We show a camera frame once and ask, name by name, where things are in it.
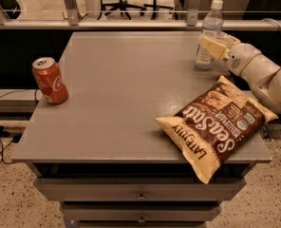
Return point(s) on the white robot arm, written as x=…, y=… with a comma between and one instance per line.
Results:
x=262, y=75

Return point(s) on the lower drawer knob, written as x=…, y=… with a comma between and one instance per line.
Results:
x=141, y=220

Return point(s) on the red soda can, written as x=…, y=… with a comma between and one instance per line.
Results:
x=48, y=77

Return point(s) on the clear plastic water bottle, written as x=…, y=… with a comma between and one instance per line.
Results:
x=211, y=27

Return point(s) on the brown yellow chip bag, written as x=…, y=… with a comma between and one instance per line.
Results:
x=210, y=128

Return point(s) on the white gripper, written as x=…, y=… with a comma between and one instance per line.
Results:
x=242, y=58

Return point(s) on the grey drawer cabinet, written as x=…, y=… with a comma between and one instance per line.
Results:
x=99, y=149

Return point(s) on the upper drawer knob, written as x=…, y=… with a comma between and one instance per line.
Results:
x=141, y=197

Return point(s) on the drawer knob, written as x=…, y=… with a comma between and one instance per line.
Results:
x=141, y=197
x=141, y=220

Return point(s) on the metal railing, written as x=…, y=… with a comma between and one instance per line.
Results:
x=144, y=15

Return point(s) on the black office chair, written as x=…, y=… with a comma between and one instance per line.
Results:
x=121, y=5

